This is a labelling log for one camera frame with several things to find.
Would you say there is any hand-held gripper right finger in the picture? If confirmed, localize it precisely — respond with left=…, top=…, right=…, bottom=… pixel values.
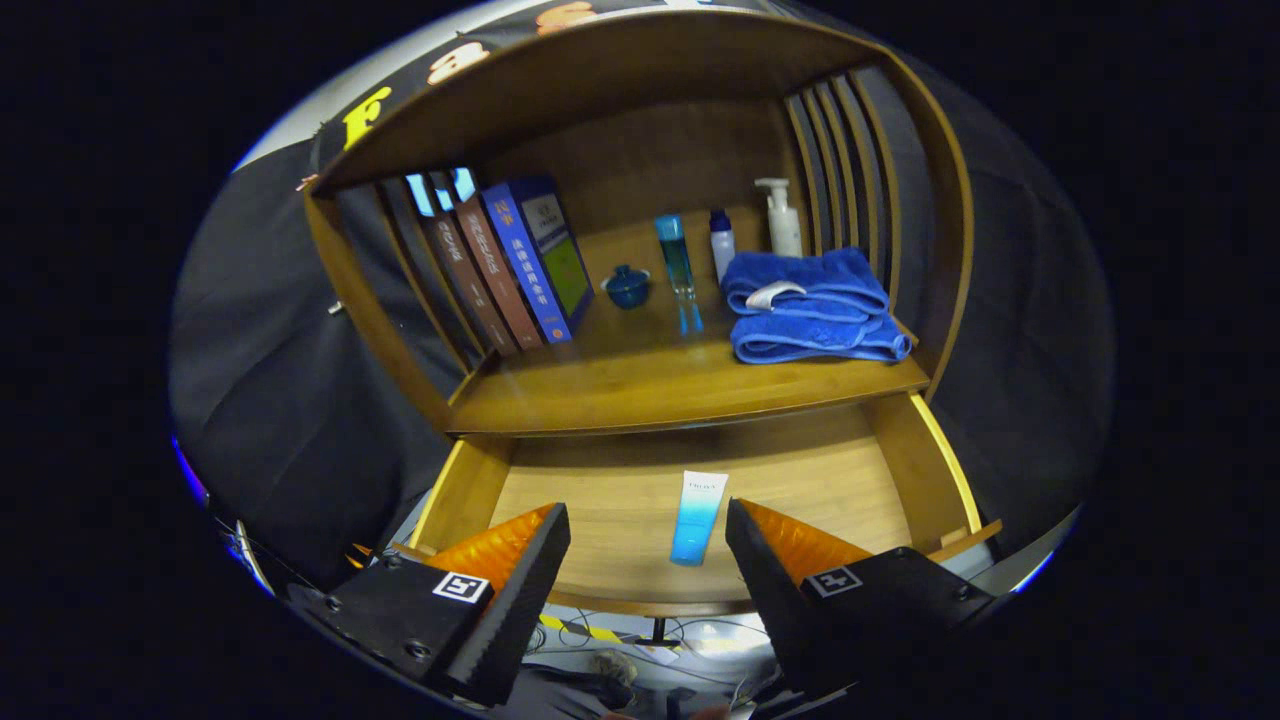
left=725, top=498, right=1001, bottom=701

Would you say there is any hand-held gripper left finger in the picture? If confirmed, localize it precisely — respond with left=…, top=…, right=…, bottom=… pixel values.
left=288, top=502, right=573, bottom=707

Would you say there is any light blue cosmetic tube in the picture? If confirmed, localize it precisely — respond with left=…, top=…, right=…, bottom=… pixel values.
left=669, top=470, right=730, bottom=568

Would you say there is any wooden drawer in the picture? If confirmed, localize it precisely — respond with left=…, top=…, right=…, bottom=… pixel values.
left=410, top=392, right=1004, bottom=646

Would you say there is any wooden countertop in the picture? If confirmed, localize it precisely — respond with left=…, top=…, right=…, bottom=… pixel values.
left=445, top=205, right=931, bottom=436

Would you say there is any wooden cabinet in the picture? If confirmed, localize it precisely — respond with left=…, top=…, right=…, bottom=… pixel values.
left=303, top=10, right=976, bottom=438

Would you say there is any yellow black floor tape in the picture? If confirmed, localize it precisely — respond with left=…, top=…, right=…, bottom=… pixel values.
left=538, top=613, right=627, bottom=646

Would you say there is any blue folded towel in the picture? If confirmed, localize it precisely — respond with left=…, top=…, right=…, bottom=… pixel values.
left=720, top=247, right=913, bottom=365

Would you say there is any dark brown book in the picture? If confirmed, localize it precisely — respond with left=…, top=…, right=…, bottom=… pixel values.
left=420, top=212, right=521, bottom=358

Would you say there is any reddish brown book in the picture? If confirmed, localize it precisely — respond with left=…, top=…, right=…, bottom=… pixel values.
left=452, top=193, right=546, bottom=351

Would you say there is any dark blue lidded teacup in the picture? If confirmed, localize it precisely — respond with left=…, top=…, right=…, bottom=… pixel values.
left=604, top=264, right=652, bottom=310

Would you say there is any black backdrop cloth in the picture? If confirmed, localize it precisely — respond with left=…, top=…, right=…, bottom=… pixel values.
left=168, top=0, right=1116, bottom=601

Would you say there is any blue book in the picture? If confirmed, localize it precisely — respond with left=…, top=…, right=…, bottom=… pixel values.
left=482, top=177, right=596, bottom=345

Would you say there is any white bottle dark cap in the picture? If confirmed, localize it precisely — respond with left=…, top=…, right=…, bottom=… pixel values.
left=709, top=210, right=737, bottom=284

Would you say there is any clear blue bottle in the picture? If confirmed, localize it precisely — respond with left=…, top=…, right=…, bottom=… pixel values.
left=655, top=214, right=697, bottom=303

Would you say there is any white pump bottle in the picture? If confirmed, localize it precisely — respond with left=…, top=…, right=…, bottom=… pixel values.
left=755, top=178, right=804, bottom=259

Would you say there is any tangle of floor cables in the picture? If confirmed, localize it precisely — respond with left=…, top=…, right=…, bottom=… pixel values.
left=515, top=605, right=796, bottom=720

